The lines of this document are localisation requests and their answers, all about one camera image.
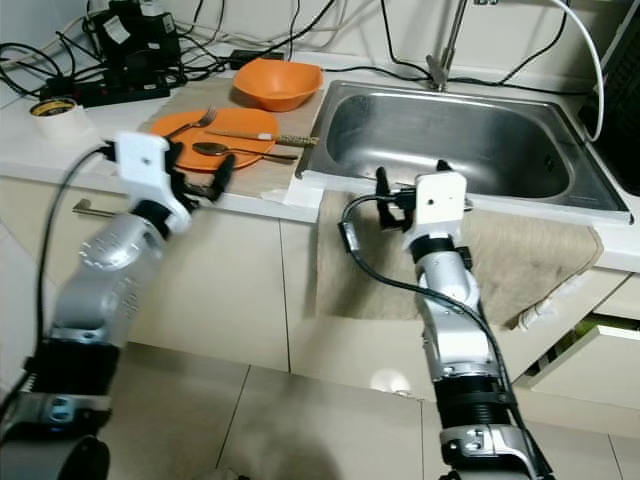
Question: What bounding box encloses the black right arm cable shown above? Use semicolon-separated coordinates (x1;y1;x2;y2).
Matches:
340;193;521;401

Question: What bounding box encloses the black power strip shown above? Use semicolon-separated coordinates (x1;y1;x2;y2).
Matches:
40;78;173;109

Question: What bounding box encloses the metal cabinet handle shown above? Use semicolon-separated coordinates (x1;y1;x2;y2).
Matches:
72;198;131;219

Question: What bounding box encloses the steel sink faucet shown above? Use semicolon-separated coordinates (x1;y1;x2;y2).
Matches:
425;0;471;93

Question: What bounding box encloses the white tape roll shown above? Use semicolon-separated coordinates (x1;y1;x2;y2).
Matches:
30;97;89;141

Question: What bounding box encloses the orange plastic plate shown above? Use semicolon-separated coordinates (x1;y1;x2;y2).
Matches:
148;108;279;173

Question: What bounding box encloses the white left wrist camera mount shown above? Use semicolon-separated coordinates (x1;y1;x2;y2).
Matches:
115;132;186;209

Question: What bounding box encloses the black power adapter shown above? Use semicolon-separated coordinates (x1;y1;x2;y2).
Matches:
228;50;286;71

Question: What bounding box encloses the beige hanging towel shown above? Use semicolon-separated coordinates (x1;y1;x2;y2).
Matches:
315;190;606;331

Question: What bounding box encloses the beige counter mat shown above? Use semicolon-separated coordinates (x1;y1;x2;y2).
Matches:
110;78;331;196

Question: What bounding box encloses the cream kitchen cabinet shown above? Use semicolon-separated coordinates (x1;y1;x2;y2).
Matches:
0;175;640;401

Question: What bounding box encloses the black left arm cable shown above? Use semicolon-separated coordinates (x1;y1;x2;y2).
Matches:
35;143;121;381

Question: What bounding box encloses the black charger device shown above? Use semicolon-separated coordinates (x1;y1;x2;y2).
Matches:
85;0;173;83

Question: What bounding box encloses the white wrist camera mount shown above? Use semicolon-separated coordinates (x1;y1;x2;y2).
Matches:
405;172;469;251
115;132;186;209

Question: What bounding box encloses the stainless steel sink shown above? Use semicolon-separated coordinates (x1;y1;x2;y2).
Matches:
298;80;636;226

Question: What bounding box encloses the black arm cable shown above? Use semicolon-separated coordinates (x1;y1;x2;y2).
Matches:
340;193;521;401
35;143;121;381

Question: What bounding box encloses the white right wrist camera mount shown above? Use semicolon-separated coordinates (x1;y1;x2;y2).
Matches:
405;172;469;251

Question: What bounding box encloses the orange plastic bowl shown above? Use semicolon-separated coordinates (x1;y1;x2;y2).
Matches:
232;58;324;113

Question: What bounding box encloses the black appliance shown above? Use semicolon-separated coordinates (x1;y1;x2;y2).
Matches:
580;40;640;196

